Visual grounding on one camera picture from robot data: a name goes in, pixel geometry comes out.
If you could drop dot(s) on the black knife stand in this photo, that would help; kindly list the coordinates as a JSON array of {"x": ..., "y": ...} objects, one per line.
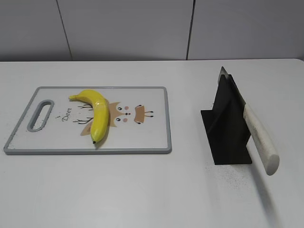
[{"x": 226, "y": 129}]

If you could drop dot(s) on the yellow plastic banana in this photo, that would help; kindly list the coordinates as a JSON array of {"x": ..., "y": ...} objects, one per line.
[{"x": 101, "y": 112}]

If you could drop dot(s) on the white deer cutting board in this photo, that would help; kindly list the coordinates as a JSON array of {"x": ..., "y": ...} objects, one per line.
[{"x": 52, "y": 124}]

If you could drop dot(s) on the white handled kitchen knife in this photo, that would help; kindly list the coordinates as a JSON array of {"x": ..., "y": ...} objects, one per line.
[{"x": 263, "y": 142}]

